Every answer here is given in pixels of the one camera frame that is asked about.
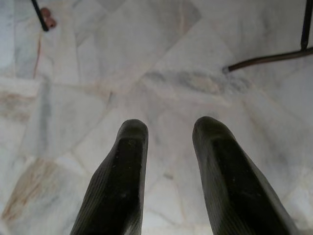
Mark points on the brown metal foot bar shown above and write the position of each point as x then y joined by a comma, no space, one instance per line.
266,59

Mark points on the black metal table leg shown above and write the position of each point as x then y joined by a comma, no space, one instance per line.
305,22
40,16

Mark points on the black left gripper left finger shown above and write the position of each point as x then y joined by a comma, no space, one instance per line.
122,176

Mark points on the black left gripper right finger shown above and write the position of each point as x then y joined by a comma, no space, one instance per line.
232,181

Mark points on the small reddish floor object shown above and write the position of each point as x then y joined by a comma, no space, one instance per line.
50,22

